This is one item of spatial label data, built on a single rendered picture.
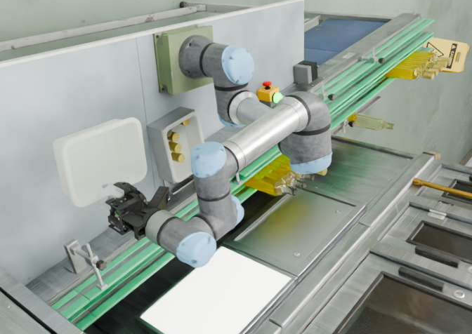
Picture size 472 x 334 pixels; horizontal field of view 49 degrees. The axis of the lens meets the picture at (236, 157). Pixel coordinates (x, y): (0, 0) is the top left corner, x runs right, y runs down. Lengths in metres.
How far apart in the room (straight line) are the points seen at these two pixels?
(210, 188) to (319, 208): 1.01
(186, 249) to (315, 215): 1.00
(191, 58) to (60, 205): 0.63
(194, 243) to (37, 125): 0.71
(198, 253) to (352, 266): 0.85
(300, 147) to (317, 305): 0.56
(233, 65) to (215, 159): 0.63
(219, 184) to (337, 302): 0.77
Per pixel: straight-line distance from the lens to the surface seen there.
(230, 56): 1.65
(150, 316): 1.74
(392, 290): 1.78
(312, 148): 1.38
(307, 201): 2.09
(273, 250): 1.87
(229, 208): 1.14
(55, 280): 1.71
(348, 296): 1.75
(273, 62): 2.31
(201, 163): 1.06
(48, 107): 1.61
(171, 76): 1.77
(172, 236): 1.10
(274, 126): 1.21
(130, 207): 1.20
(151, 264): 1.78
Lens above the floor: 2.12
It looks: 38 degrees down
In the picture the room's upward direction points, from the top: 107 degrees clockwise
